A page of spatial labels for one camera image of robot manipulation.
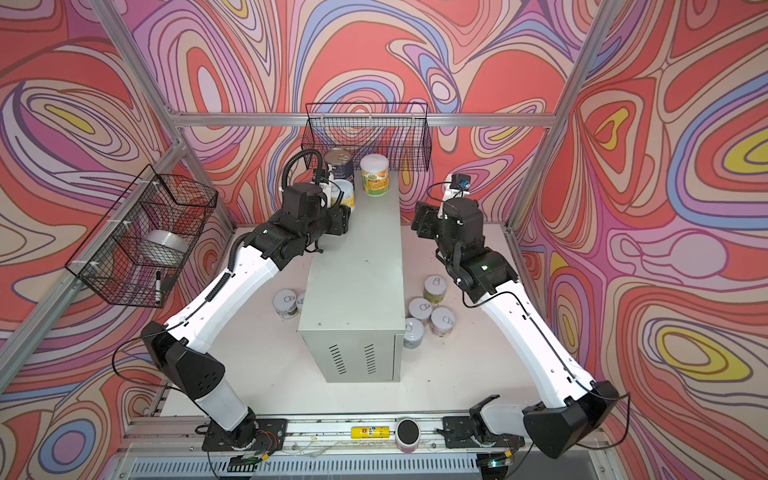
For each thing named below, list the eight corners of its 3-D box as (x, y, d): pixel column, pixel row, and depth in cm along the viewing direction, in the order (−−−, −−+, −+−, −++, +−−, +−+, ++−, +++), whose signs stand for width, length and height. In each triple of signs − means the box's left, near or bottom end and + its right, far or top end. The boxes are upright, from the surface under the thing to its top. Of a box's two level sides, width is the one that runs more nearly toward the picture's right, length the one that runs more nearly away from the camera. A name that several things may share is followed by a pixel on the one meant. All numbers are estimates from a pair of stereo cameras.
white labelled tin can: (275, 319, 96) (269, 310, 91) (281, 299, 101) (275, 289, 96) (298, 319, 96) (293, 310, 91) (302, 299, 101) (298, 289, 96)
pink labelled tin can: (430, 336, 92) (432, 328, 87) (428, 314, 96) (430, 306, 92) (454, 336, 92) (457, 328, 87) (450, 314, 96) (453, 306, 92)
